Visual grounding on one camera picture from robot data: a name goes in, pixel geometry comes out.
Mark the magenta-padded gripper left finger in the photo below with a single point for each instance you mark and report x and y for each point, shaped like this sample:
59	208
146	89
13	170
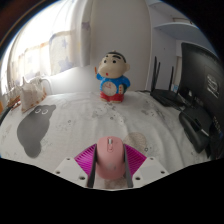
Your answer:
85	159

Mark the white star-print curtain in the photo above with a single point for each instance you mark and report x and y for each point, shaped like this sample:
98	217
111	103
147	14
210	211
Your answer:
46	46

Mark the pink computer mouse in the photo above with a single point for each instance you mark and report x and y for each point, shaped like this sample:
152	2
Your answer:
110	158

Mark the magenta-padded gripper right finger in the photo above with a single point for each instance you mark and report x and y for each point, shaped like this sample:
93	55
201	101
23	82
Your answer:
136	159

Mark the dark keyboard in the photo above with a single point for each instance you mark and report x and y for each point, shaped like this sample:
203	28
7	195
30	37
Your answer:
4	116

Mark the black computer monitor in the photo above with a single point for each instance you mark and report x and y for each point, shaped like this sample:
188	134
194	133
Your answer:
206	83

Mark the white wall shelf unit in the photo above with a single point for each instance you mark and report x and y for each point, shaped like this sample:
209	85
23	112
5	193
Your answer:
176	30

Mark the cartoon boy figurine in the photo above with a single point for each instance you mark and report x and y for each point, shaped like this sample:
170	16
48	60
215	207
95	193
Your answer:
113	83

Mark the black router with antennas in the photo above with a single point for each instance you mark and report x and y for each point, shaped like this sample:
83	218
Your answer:
166	96

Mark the white patterned tablecloth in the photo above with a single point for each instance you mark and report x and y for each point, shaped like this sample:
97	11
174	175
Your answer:
86	123

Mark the grey bear-shaped mouse pad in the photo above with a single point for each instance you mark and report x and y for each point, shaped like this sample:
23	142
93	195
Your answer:
33	130

